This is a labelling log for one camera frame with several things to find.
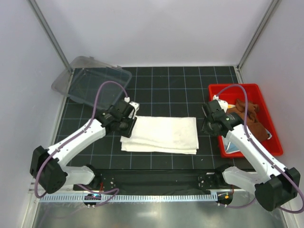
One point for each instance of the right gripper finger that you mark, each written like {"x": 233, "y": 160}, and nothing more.
{"x": 205, "y": 109}
{"x": 212, "y": 129}

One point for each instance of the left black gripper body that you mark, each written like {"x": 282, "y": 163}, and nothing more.
{"x": 123, "y": 122}

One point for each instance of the white towel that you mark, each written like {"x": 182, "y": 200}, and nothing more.
{"x": 163, "y": 134}

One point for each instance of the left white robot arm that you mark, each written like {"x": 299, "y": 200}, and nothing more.
{"x": 49, "y": 167}

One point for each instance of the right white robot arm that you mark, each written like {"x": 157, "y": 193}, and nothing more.
{"x": 272, "y": 184}

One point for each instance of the blue white cloth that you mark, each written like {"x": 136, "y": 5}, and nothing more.
{"x": 229, "y": 147}

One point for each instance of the brown towel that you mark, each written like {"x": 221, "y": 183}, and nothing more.
{"x": 256, "y": 128}

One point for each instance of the red plastic bin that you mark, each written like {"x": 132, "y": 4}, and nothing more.
{"x": 254, "y": 95}

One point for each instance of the clear plastic container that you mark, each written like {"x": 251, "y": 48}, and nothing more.
{"x": 83, "y": 80}

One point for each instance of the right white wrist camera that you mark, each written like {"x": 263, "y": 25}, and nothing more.
{"x": 222, "y": 103}

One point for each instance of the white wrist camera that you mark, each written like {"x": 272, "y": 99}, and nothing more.
{"x": 134, "y": 110}
{"x": 222, "y": 103}

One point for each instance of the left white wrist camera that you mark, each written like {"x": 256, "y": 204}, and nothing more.
{"x": 134, "y": 110}

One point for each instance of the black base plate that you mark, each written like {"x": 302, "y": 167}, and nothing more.
{"x": 161, "y": 182}

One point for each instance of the slotted cable duct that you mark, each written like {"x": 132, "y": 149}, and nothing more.
{"x": 85, "y": 197}

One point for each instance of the aluminium rail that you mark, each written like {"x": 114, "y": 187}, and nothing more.
{"x": 41, "y": 190}

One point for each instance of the right aluminium frame post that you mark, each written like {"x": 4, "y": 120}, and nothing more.
{"x": 258, "y": 32}

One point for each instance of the aluminium frame post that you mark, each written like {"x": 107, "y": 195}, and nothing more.
{"x": 258, "y": 32}
{"x": 49, "y": 33}

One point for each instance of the left aluminium frame post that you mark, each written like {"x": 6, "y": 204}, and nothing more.
{"x": 49, "y": 33}

